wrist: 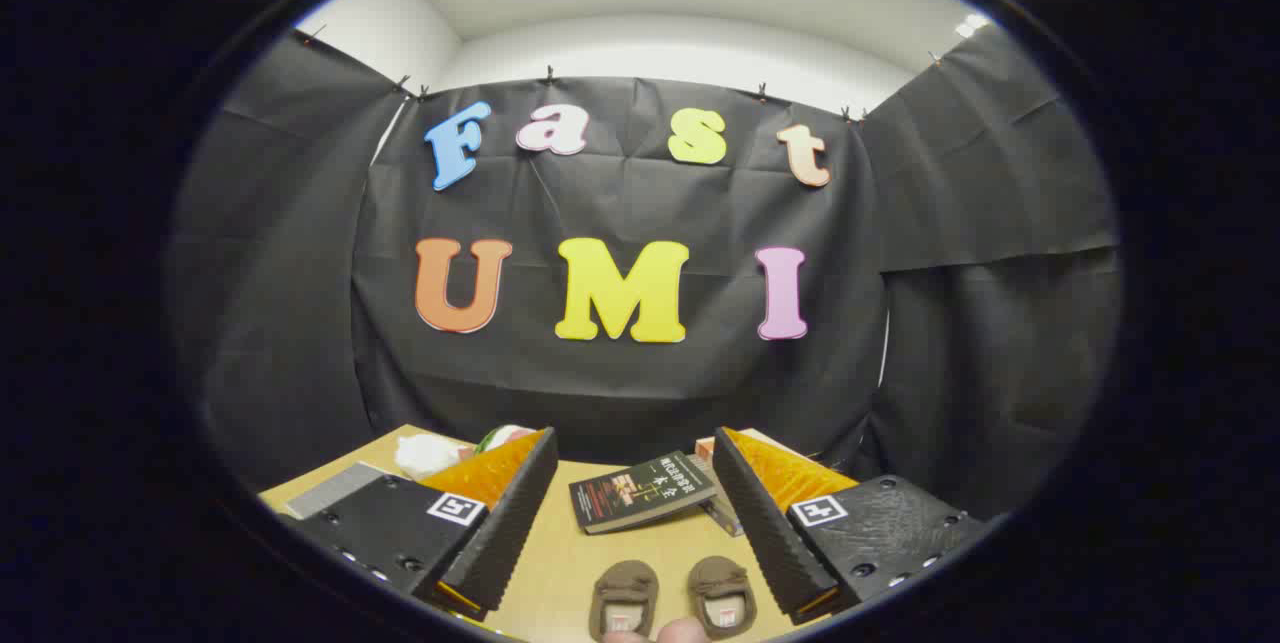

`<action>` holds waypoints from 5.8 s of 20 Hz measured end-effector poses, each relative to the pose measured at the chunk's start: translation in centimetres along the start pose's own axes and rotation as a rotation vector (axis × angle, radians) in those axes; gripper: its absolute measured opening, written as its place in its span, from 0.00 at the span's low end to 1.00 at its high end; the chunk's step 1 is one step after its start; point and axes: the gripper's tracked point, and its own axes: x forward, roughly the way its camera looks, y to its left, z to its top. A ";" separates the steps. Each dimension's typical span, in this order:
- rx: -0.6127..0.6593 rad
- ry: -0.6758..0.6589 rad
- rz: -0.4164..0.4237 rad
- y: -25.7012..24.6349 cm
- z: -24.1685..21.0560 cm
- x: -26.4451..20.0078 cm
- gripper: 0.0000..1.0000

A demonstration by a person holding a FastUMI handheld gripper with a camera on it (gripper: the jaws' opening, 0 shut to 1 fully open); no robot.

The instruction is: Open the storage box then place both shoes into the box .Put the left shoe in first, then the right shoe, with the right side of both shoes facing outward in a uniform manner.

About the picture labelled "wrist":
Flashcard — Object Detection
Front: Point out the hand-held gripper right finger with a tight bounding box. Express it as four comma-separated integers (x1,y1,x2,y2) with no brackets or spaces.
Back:
712,426,991,626

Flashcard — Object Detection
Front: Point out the brown felt shoe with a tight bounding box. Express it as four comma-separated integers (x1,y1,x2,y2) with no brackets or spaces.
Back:
588,560,661,642
687,555,758,640

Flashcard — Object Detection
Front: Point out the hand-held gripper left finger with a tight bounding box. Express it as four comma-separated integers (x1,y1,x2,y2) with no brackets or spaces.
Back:
288,426,559,622

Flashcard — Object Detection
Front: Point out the white plush toy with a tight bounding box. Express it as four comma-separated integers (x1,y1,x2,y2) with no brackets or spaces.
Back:
395,433,476,481

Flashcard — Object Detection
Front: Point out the watermelon slice plush toy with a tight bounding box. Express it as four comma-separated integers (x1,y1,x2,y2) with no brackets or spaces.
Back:
475,425,538,454

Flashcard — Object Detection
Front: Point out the black backdrop cloth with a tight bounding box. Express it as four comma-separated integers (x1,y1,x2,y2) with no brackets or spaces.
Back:
165,23,1126,524

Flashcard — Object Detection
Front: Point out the tan cover book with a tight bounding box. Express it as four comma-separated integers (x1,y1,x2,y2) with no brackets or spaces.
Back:
695,428,801,464

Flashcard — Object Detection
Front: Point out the black cover book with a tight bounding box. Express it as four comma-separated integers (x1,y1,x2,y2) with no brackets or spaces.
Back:
568,450,718,535

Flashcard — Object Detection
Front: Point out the cream fabric storage box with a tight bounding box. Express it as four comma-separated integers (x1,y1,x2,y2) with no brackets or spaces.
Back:
283,461,391,521

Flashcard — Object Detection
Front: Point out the blue cover book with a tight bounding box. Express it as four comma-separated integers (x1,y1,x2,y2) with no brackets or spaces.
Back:
700,495,747,537

